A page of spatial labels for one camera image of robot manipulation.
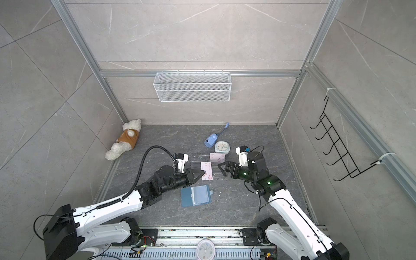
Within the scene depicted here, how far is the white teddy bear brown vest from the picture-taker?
94 centimetres

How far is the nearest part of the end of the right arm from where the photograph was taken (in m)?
0.56

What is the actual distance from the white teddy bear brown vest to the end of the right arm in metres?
0.63
